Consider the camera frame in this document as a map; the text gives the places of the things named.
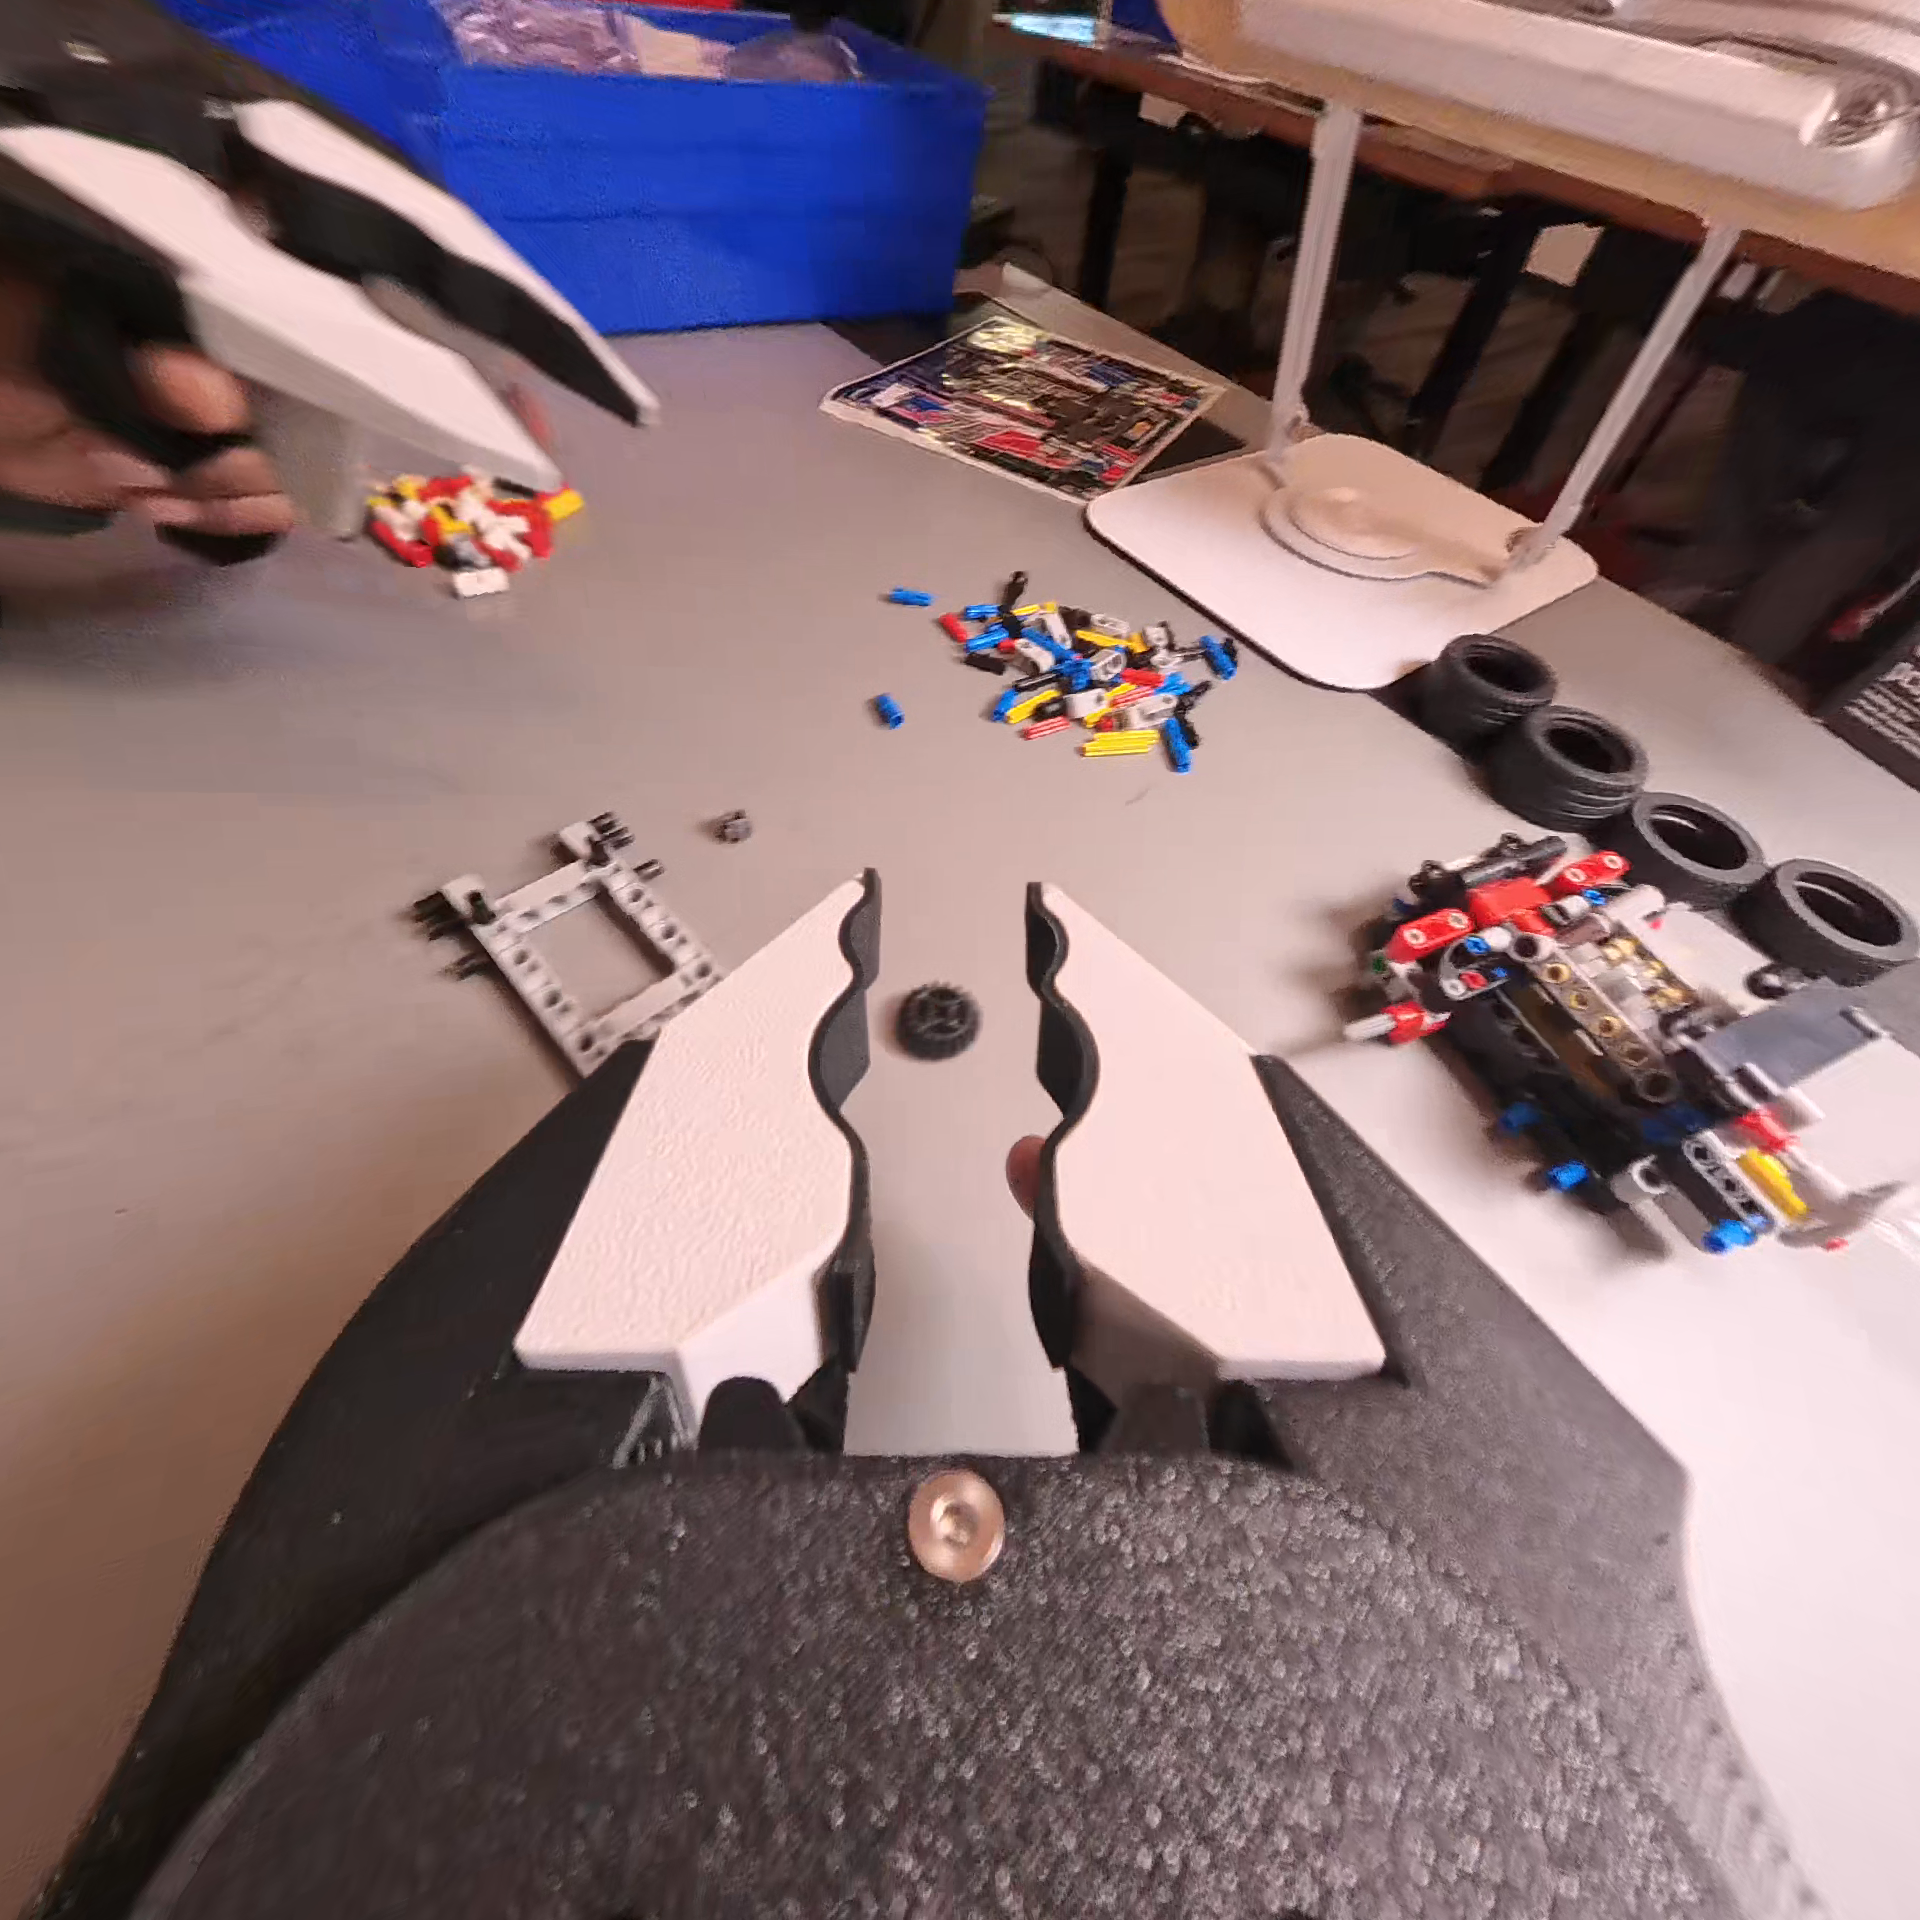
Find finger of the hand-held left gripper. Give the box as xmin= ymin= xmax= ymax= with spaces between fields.
xmin=226 ymin=97 xmax=664 ymax=428
xmin=0 ymin=124 xmax=566 ymax=494

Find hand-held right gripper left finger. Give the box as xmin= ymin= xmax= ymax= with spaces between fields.
xmin=512 ymin=869 xmax=887 ymax=1447

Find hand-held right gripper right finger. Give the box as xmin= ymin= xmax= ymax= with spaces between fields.
xmin=1027 ymin=882 xmax=1388 ymax=1421

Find grey lego frame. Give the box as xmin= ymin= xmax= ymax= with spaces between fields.
xmin=413 ymin=809 xmax=728 ymax=1076

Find pile of red lego pieces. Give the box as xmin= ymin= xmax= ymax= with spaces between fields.
xmin=363 ymin=468 xmax=588 ymax=597

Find partly built lego chassis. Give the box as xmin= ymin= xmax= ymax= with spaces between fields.
xmin=1339 ymin=833 xmax=1920 ymax=1260

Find pile of mixed lego pins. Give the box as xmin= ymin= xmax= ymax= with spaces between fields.
xmin=937 ymin=572 xmax=1242 ymax=773

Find black lego tyre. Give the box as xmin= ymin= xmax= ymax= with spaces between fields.
xmin=1487 ymin=703 xmax=1651 ymax=828
xmin=1732 ymin=858 xmax=1920 ymax=989
xmin=1410 ymin=632 xmax=1558 ymax=744
xmin=1598 ymin=792 xmax=1774 ymax=906

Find lego car box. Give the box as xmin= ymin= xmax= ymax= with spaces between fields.
xmin=1816 ymin=601 xmax=1920 ymax=766

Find person's left hand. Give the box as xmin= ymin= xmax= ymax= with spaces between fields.
xmin=0 ymin=277 xmax=301 ymax=568

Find crumpled clear bags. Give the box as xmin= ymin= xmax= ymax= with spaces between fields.
xmin=436 ymin=0 xmax=871 ymax=84

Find blue plastic bin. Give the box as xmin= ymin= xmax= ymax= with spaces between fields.
xmin=156 ymin=0 xmax=994 ymax=337

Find shiny sticker sheet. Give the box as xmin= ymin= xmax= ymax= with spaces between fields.
xmin=822 ymin=314 xmax=1229 ymax=503

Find white book stand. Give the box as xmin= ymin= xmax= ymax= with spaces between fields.
xmin=1089 ymin=0 xmax=1920 ymax=693

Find brown wooden table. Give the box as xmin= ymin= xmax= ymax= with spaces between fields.
xmin=991 ymin=15 xmax=1920 ymax=316

